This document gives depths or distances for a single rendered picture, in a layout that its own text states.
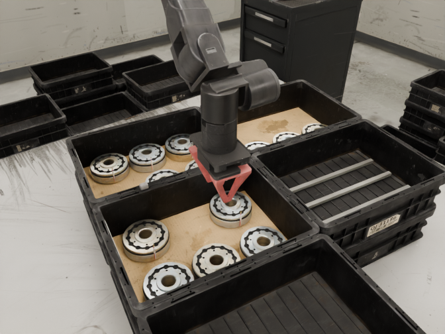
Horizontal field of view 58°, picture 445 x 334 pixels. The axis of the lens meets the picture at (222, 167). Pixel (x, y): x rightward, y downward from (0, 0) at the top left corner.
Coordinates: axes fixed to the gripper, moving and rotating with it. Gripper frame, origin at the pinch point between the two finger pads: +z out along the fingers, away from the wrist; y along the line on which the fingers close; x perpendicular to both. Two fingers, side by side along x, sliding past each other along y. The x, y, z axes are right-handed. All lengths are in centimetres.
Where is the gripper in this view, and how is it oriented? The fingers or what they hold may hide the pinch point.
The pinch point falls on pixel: (218, 187)
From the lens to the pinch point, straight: 71.3
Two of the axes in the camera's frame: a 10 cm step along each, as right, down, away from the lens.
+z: -0.1, 8.0, 6.0
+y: -4.6, -5.4, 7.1
